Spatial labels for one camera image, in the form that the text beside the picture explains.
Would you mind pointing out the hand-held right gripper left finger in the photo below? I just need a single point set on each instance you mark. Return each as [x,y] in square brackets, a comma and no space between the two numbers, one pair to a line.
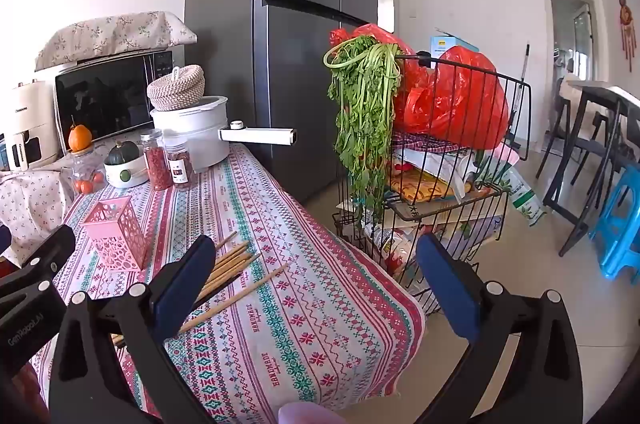
[185,284]

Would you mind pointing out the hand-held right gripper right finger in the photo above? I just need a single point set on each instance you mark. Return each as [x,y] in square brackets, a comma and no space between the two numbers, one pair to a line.
[445,289]

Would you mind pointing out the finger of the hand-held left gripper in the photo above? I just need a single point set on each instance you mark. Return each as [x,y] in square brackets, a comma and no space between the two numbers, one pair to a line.
[47,249]

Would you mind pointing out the bundle of wooden chopsticks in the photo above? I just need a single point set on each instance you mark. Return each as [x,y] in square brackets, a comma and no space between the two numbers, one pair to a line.
[230,266]

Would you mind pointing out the pink perforated utensil holder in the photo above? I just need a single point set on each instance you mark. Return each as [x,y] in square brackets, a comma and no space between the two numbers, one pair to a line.
[117,234]

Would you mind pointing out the person's right hand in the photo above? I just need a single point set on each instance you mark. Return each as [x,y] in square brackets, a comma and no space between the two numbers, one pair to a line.
[310,415]

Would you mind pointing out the glass jar of oranges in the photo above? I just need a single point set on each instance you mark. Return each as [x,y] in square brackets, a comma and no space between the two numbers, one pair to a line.
[85,174]

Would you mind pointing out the white bowl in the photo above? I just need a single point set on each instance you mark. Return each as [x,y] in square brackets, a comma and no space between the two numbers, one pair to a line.
[117,176]

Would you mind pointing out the yellow packet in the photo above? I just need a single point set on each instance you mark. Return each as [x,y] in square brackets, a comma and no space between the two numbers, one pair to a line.
[425,186]

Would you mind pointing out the orange fruit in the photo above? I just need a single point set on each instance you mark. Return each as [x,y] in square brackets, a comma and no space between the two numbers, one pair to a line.
[80,138]

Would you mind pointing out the short red spice jar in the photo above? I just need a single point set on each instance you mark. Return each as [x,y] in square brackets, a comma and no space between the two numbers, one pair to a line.
[180,167]

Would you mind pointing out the green and white packet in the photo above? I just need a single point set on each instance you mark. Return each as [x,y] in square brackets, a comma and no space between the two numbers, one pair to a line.
[525,199]

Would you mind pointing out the green squash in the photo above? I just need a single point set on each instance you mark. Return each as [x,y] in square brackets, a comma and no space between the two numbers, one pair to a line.
[122,153]

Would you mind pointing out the tall red spice jar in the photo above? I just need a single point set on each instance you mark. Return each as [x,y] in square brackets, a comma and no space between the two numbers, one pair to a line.
[157,164]

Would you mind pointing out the patterned tablecloth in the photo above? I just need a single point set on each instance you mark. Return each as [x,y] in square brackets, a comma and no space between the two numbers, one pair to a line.
[310,304]

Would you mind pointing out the white air fryer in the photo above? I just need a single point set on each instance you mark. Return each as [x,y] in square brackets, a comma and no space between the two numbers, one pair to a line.
[30,114]

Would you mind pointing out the white electric pot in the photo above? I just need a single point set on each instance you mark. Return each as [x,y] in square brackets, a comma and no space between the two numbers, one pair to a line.
[190,134]

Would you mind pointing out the black microwave oven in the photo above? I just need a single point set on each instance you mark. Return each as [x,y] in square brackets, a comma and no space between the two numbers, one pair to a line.
[100,99]

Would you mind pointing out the blue plastic stool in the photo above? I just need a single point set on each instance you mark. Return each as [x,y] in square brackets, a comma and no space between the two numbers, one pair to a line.
[617,224]

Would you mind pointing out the large red plastic bag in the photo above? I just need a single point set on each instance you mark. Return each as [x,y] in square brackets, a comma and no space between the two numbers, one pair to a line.
[450,104]

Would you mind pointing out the green leafy vegetables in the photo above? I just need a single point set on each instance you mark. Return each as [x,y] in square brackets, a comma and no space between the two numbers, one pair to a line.
[362,119]

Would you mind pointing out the woven round basket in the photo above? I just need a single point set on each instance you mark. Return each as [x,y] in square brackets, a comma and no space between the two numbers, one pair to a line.
[175,89]

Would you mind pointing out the black chair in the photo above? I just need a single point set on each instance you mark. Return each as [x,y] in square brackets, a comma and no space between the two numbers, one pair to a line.
[562,124]

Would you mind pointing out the floral microwave cover cloth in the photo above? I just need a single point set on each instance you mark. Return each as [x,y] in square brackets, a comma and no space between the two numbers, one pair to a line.
[110,35]

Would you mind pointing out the blue and yellow box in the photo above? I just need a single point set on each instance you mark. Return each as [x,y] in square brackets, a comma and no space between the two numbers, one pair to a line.
[442,44]

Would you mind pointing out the black dining table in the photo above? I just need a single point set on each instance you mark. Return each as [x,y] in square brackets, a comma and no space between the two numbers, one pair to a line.
[595,92]

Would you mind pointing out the small red plastic bag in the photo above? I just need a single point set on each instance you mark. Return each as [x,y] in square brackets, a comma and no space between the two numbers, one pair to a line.
[385,35]

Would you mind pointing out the dark grey refrigerator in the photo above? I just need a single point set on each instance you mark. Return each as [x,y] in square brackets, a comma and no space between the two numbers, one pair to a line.
[310,54]

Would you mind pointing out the red knot wall ornament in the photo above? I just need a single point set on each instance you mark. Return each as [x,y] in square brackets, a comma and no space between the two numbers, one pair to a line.
[627,29]

